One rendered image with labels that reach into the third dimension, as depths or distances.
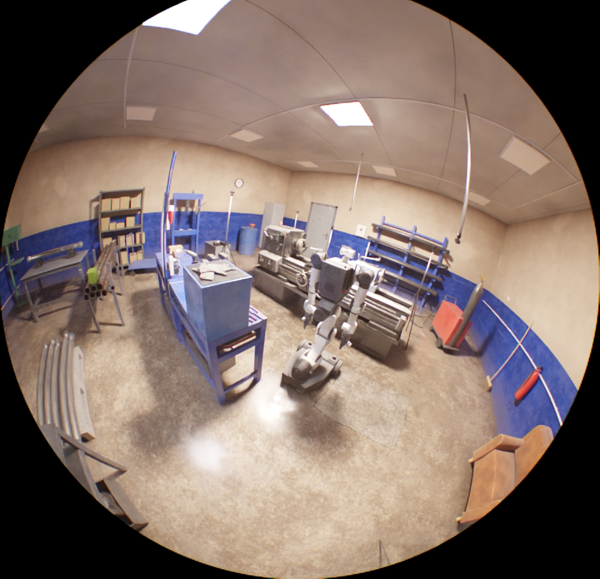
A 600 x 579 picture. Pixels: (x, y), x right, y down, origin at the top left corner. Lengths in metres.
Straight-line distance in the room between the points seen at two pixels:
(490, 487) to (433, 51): 3.59
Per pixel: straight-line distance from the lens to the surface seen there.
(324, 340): 1.88
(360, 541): 1.96
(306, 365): 1.79
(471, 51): 2.00
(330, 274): 1.30
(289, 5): 1.91
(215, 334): 1.17
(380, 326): 2.62
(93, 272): 2.50
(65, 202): 5.74
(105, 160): 5.51
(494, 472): 2.48
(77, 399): 2.38
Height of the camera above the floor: 1.68
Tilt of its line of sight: 21 degrees down
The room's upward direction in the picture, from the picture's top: 12 degrees clockwise
